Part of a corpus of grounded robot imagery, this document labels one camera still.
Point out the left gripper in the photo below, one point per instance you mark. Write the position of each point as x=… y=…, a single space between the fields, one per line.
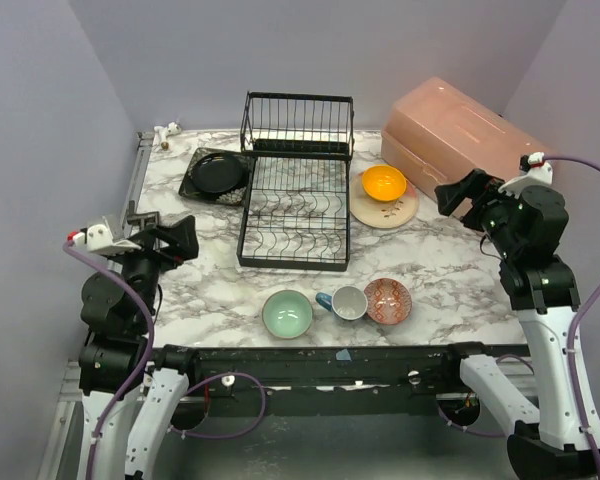
x=161 y=244

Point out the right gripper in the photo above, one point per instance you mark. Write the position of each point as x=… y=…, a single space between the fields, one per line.
x=474 y=206

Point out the yellow bowl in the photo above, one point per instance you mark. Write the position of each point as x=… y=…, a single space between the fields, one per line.
x=384 y=183

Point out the mint green bowl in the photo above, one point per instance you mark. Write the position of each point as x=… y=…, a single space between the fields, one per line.
x=287 y=314

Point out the red blue patterned bowl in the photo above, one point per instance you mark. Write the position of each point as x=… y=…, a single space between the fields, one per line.
x=389 y=301

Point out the blue floral mug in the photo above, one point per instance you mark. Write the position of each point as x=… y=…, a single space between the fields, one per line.
x=347 y=303

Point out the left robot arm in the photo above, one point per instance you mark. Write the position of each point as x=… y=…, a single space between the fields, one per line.
x=129 y=394

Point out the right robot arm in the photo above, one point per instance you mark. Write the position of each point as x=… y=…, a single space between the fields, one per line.
x=558 y=437

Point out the pink plastic storage box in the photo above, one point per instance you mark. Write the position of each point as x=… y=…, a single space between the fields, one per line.
x=436 y=135

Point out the black patterned square plate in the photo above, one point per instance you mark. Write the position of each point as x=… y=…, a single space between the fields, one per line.
x=234 y=197

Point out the black round plate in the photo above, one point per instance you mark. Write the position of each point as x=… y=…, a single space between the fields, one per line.
x=217 y=173

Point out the pink beige round plate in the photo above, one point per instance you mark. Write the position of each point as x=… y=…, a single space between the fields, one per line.
x=382 y=215

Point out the white corner fixture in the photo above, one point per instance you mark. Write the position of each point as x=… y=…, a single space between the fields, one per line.
x=162 y=135

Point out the black front mounting bar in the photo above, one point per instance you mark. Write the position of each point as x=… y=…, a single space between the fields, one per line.
x=329 y=381

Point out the dark metal T handle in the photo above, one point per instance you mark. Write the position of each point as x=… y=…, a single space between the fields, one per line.
x=141 y=223

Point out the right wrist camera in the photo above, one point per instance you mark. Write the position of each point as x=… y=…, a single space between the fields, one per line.
x=535 y=170

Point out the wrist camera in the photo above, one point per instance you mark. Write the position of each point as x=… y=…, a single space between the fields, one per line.
x=535 y=170
x=103 y=237

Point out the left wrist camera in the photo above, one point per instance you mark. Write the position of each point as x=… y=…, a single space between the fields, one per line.
x=103 y=237

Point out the aluminium left rail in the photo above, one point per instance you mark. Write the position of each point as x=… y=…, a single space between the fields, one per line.
x=138 y=172

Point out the black wire dish rack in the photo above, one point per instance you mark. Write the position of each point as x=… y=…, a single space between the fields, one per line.
x=296 y=213

